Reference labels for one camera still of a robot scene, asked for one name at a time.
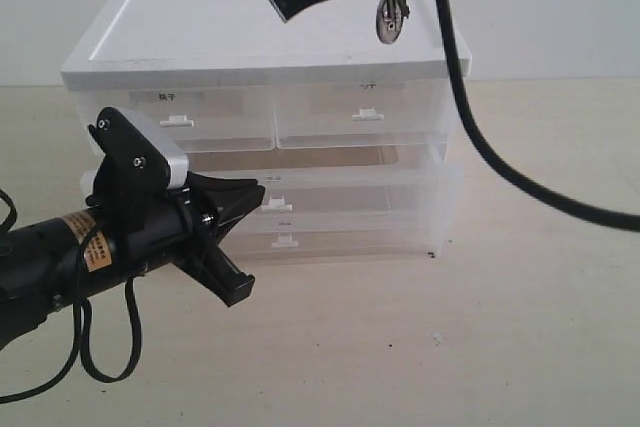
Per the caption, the white translucent drawer cabinet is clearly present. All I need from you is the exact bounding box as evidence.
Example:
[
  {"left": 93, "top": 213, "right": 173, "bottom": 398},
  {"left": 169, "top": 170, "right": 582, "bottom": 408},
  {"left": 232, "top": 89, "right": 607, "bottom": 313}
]
[{"left": 59, "top": 0, "right": 474, "bottom": 263}]

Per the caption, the small drawer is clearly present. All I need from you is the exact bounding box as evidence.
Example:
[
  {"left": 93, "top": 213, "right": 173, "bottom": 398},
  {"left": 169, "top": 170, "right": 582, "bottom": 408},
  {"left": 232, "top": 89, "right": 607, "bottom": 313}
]
[
  {"left": 76, "top": 87, "right": 276, "bottom": 153},
  {"left": 274, "top": 80, "right": 455, "bottom": 149}
]

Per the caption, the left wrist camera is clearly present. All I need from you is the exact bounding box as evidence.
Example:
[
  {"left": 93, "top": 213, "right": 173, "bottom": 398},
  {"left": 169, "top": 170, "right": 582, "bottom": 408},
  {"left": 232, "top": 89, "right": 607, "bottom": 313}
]
[{"left": 88, "top": 106, "right": 189, "bottom": 205}]

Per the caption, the key bunch with blue fob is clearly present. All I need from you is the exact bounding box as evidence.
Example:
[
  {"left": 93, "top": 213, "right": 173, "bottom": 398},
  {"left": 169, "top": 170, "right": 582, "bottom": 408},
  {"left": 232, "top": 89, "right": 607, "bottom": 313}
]
[{"left": 375, "top": 0, "right": 410, "bottom": 45}]

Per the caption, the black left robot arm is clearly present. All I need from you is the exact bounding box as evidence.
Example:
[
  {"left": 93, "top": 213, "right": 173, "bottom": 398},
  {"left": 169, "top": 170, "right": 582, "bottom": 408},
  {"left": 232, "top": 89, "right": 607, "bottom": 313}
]
[{"left": 1, "top": 174, "right": 265, "bottom": 345}]

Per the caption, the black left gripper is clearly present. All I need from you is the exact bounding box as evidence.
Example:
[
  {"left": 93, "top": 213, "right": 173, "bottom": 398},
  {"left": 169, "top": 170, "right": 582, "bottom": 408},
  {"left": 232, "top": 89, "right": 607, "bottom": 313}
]
[{"left": 74, "top": 170, "right": 267, "bottom": 308}]

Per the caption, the thin black camera cable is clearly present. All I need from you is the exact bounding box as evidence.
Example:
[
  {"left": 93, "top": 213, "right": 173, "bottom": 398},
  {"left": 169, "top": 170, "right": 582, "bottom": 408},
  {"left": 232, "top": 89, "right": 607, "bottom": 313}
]
[{"left": 432, "top": 0, "right": 640, "bottom": 233}]

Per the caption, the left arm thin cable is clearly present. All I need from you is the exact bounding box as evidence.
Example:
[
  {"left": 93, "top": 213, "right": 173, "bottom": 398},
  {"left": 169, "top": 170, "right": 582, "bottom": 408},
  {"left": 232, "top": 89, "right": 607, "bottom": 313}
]
[{"left": 0, "top": 186, "right": 144, "bottom": 401}]

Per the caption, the top right small drawer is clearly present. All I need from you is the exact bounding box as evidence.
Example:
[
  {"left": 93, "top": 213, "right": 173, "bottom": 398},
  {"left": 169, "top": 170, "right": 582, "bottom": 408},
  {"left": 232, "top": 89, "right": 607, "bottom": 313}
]
[{"left": 274, "top": 80, "right": 455, "bottom": 149}]

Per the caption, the top left small drawer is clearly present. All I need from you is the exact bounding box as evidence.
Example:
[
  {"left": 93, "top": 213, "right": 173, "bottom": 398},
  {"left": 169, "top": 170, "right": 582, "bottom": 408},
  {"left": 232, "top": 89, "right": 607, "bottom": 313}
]
[{"left": 76, "top": 87, "right": 276, "bottom": 153}]

